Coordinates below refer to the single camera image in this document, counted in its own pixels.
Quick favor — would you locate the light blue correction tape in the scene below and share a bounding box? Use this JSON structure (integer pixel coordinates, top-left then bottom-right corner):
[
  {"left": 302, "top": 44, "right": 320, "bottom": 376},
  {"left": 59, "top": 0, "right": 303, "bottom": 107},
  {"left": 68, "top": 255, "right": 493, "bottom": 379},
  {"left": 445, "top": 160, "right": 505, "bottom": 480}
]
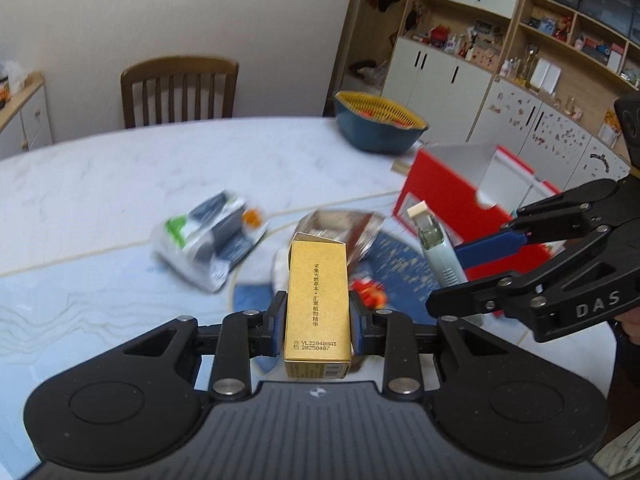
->
[{"left": 407, "top": 200, "right": 468, "bottom": 288}]

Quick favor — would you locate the yellow rectangular box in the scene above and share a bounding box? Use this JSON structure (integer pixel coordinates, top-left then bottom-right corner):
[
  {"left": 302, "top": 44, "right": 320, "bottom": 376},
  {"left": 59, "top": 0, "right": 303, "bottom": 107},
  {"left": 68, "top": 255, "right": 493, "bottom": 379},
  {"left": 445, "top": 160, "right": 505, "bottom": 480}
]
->
[{"left": 282, "top": 233, "right": 352, "bottom": 379}]

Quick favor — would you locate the red orange small toy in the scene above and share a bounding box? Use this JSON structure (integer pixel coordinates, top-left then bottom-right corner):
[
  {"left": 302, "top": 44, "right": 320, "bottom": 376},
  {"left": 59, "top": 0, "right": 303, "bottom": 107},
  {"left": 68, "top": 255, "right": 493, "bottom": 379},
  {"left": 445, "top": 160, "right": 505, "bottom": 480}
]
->
[{"left": 349, "top": 276, "right": 388, "bottom": 310}]

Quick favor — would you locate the red white cardboard box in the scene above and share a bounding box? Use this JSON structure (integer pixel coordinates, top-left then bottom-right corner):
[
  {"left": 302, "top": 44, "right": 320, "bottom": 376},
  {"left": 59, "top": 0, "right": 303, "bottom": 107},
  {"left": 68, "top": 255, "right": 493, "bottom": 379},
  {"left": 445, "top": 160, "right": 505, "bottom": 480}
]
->
[{"left": 393, "top": 144, "right": 564, "bottom": 281}]

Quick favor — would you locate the blue patterned cloth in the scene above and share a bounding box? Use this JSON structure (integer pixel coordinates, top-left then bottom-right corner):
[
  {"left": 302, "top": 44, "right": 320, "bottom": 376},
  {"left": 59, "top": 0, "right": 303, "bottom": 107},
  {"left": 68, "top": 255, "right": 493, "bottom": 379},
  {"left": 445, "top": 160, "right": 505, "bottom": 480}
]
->
[{"left": 228, "top": 226, "right": 438, "bottom": 323}]

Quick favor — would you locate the silver foil snack bag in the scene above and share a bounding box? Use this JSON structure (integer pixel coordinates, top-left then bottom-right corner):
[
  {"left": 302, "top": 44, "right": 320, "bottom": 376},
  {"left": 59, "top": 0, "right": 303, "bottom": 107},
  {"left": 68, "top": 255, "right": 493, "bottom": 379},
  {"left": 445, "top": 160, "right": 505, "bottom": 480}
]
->
[{"left": 294, "top": 209, "right": 385, "bottom": 271}]

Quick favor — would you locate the blue yellow colander bowl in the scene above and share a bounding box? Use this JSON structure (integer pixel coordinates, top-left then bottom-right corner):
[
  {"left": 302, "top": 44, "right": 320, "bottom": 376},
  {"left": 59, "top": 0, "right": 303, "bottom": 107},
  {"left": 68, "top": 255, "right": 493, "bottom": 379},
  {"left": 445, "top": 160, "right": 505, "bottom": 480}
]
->
[{"left": 333, "top": 90, "right": 430, "bottom": 155}]

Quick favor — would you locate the wooden chair behind table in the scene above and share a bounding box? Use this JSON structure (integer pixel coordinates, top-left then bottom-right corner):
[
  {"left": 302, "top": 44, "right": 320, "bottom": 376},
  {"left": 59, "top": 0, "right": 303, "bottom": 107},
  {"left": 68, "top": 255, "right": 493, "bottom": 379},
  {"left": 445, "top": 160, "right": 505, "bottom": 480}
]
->
[{"left": 119, "top": 55, "right": 240, "bottom": 129}]

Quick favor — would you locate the low wooden sideboard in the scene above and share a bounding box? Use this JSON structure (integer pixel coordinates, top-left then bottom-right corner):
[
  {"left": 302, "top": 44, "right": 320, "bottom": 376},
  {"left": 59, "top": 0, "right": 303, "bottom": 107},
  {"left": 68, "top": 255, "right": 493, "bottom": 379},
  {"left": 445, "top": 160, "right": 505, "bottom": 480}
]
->
[{"left": 0, "top": 73, "right": 53, "bottom": 159}]

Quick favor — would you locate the black camera box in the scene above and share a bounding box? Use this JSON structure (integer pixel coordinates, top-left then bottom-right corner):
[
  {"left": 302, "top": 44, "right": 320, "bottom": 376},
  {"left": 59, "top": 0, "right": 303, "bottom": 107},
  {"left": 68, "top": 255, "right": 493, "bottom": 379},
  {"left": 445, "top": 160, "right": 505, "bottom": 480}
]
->
[{"left": 614, "top": 91, "right": 640, "bottom": 178}]

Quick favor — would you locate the white cabinet wall unit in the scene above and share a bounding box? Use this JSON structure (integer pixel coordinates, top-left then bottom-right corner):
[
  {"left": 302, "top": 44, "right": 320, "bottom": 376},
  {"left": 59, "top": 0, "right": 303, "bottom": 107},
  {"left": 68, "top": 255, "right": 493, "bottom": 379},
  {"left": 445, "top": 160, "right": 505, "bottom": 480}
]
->
[{"left": 383, "top": 0, "right": 639, "bottom": 188}]

